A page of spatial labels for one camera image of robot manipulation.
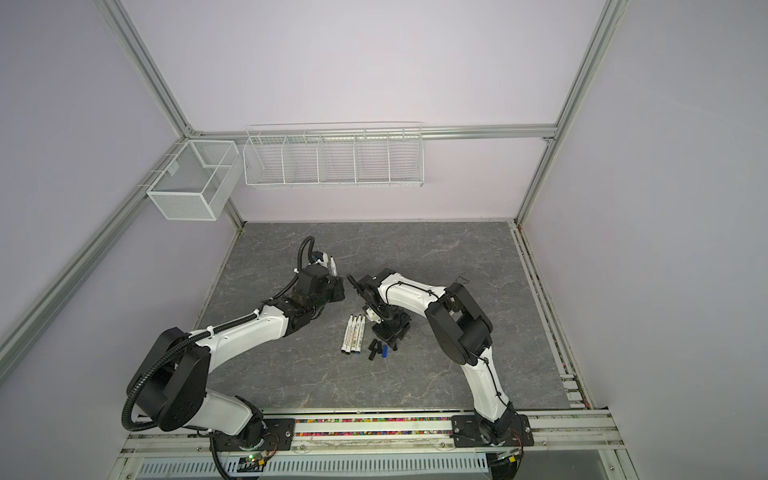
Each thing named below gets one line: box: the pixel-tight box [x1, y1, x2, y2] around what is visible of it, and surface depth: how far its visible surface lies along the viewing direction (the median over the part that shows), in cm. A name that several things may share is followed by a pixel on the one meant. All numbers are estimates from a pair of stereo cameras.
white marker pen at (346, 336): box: [341, 314, 354, 353], surface depth 91 cm
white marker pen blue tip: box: [356, 314, 366, 355], surface depth 91 cm
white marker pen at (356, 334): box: [350, 314, 362, 354], surface depth 91 cm
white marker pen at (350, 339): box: [345, 315, 357, 355], surface depth 91 cm
